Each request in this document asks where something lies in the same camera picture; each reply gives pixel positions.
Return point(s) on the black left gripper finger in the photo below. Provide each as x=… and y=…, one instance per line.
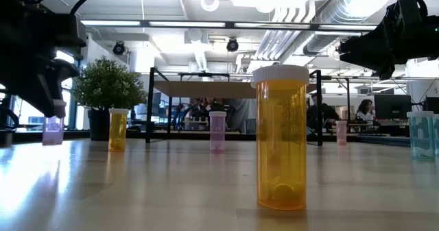
x=34, y=90
x=68, y=70

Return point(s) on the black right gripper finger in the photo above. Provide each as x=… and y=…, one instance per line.
x=382, y=71
x=367, y=49

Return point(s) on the purple medicine bottle white cap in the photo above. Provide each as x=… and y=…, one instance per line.
x=217, y=131
x=53, y=131

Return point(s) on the pink medicine bottle white cap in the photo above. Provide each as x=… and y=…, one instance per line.
x=341, y=133

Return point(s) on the orange medicine bottle white cap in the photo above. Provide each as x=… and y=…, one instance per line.
x=118, y=131
x=281, y=138

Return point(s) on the black ceiling spotlight cluster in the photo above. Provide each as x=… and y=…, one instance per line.
x=343, y=43

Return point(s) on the large window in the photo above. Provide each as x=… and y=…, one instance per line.
x=68, y=100

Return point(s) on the black computer monitor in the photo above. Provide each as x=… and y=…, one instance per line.
x=392, y=106
x=433, y=104

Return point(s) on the green plant in black pot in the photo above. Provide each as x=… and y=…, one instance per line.
x=108, y=83

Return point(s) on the person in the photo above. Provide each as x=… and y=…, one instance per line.
x=197, y=107
x=365, y=110
x=327, y=114

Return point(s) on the white hanging cloth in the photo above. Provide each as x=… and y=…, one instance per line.
x=240, y=114

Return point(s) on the black aluminium rig frame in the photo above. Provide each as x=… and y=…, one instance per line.
x=27, y=136

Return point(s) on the silver ceiling air duct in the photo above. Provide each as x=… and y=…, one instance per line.
x=319, y=44

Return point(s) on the wooden shelf black metal frame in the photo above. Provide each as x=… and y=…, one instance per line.
x=205, y=89

